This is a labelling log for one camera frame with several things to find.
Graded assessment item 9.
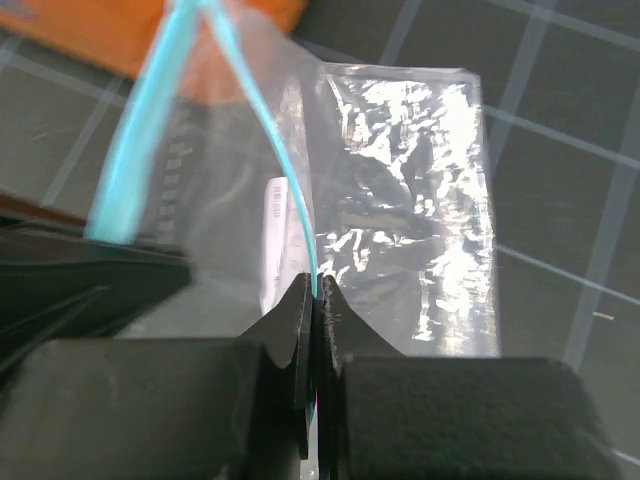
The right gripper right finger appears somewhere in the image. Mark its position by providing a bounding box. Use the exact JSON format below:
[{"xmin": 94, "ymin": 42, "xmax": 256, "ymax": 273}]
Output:
[{"xmin": 314, "ymin": 276, "xmax": 622, "ymax": 479}]

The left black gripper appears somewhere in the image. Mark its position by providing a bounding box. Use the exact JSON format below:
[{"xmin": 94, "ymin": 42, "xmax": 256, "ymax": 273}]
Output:
[{"xmin": 1, "ymin": 211, "xmax": 191, "ymax": 379}]

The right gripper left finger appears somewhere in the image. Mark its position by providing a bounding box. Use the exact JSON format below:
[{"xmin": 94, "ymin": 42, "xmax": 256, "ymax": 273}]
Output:
[{"xmin": 1, "ymin": 274, "xmax": 313, "ymax": 479}]

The clear zip top bag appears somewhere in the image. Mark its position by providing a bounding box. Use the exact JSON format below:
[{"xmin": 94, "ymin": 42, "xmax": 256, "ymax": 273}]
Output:
[{"xmin": 85, "ymin": 1, "xmax": 500, "ymax": 357}]

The orange plastic basket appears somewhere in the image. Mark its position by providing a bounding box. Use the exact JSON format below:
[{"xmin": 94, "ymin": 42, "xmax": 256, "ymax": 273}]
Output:
[{"xmin": 1, "ymin": 1, "xmax": 308, "ymax": 105}]

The black grid mat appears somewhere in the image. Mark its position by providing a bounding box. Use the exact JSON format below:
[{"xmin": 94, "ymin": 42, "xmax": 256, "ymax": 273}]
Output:
[{"xmin": 0, "ymin": 0, "xmax": 640, "ymax": 471}]

